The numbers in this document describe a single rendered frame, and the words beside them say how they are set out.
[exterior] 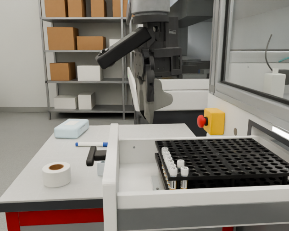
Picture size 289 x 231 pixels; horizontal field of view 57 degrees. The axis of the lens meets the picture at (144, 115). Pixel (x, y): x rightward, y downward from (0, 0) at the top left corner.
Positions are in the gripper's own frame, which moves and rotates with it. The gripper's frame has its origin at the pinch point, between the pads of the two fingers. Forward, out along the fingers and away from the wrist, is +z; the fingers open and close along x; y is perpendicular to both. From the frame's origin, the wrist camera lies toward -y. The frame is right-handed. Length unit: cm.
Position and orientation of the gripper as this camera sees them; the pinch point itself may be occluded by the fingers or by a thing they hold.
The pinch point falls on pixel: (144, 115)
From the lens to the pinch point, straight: 57.0
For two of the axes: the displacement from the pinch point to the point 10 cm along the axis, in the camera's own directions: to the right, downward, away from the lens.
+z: 0.4, 9.6, 2.6
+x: -2.7, -2.4, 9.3
